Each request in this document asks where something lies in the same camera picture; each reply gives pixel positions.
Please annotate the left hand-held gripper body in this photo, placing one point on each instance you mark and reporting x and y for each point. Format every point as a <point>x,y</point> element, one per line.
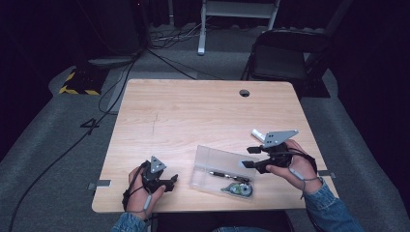
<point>154,172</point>

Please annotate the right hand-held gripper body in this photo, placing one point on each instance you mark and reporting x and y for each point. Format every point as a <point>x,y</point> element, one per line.
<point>278,137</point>

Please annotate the white cylindrical tube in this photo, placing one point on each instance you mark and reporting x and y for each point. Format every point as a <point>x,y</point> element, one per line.
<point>257,133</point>

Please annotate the green correction tape dispenser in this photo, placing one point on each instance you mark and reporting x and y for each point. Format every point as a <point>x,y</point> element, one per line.
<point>240,188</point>

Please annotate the black pen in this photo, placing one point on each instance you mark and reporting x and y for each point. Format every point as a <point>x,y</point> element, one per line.
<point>225,175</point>

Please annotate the clear plastic box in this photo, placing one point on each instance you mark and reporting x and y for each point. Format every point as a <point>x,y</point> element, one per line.
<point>222,162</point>

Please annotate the person's left hand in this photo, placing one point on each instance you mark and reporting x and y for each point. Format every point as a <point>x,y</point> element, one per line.
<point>138,198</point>

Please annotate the person's right hand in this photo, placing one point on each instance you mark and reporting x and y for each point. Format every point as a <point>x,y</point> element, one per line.
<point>303,167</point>

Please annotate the grey tape piece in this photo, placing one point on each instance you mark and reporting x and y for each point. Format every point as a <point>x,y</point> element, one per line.
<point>327,174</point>
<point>101,184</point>

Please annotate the black folding chair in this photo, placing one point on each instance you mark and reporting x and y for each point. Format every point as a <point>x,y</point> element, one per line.
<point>283,58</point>

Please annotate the black yellow striped floor base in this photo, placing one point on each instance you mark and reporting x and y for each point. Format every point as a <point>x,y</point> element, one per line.
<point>83,80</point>

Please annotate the grey floor plate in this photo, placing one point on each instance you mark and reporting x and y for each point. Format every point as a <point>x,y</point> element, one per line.
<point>111,61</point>

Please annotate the white metal stand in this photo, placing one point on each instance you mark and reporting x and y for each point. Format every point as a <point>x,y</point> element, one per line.
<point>238,9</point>

